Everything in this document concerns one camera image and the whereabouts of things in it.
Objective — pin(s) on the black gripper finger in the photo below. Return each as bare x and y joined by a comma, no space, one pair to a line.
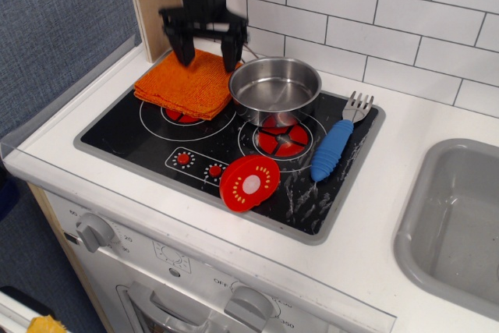
231,47
183,47

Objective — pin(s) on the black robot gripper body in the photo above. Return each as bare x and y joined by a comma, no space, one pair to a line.
204,18

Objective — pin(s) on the orange napkin cloth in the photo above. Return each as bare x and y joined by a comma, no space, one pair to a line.
199,90

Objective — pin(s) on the stainless steel pot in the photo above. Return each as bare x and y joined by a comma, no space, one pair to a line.
274,91

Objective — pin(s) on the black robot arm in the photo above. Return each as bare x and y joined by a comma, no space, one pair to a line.
209,19

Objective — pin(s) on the red toy tomato half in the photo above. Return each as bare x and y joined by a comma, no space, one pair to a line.
248,181

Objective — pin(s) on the black toy stovetop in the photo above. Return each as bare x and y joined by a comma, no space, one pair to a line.
190,155

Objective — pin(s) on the grey left oven knob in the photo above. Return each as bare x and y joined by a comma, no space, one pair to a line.
94,231

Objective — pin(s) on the grey oven knob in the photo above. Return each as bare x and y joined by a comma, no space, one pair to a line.
250,308
94,231

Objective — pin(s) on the white toy oven front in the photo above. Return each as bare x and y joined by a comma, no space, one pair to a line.
142,285

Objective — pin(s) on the grey right oven knob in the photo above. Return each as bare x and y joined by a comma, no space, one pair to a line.
250,308

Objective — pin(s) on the grey sink basin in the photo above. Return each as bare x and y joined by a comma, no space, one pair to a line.
447,241

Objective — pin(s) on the yellow cloth at corner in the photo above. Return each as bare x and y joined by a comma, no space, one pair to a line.
45,324

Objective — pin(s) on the blue handled toy fork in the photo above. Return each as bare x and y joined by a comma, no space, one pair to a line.
328,153

